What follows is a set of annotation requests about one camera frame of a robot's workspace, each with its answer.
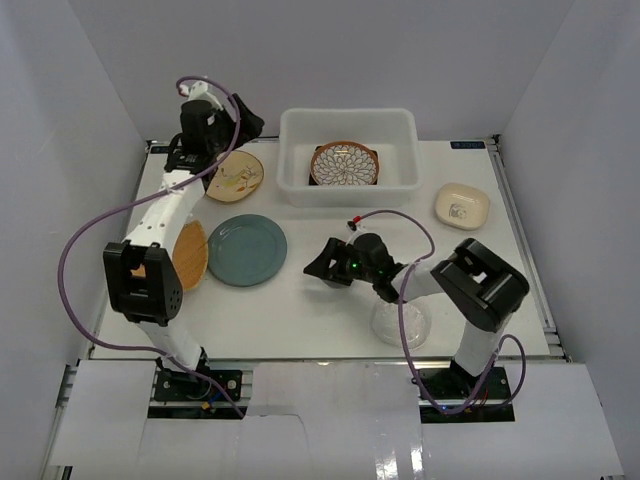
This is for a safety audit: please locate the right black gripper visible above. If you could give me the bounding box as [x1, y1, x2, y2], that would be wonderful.
[304, 238, 378, 287]

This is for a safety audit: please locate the floral round bowl plate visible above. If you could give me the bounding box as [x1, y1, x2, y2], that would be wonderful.
[309, 140, 380, 187]

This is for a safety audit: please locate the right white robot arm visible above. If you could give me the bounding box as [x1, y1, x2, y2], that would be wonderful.
[303, 233, 530, 399]

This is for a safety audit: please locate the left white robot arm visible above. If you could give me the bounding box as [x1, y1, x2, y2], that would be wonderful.
[103, 93, 264, 399]

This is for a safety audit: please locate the white plastic bin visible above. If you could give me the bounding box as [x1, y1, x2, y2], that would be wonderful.
[276, 108, 423, 207]

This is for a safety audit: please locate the beige bird painted plate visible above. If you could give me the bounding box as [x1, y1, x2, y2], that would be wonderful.
[206, 151, 264, 203]

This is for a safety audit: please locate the clear glass plate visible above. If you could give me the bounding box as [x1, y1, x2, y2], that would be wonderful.
[370, 300, 432, 350]

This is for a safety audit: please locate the teal round plate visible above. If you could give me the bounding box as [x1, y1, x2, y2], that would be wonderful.
[208, 214, 288, 287]

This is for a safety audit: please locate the orange woven fan plate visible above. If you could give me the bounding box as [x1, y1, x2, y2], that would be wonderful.
[172, 220, 209, 291]

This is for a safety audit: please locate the cream panda dish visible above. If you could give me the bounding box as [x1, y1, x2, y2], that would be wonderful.
[434, 183, 490, 231]

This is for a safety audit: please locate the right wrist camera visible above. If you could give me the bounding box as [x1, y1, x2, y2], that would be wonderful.
[346, 216, 367, 244]

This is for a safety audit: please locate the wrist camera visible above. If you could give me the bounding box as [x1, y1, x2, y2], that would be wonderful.
[177, 81, 223, 110]
[346, 216, 367, 244]

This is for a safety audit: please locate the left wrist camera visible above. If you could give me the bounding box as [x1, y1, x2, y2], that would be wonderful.
[177, 81, 223, 110]

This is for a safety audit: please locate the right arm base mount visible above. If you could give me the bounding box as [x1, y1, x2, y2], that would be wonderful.
[418, 367, 516, 425]

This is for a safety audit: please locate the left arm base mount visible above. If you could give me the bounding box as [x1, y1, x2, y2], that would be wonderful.
[148, 365, 251, 420]

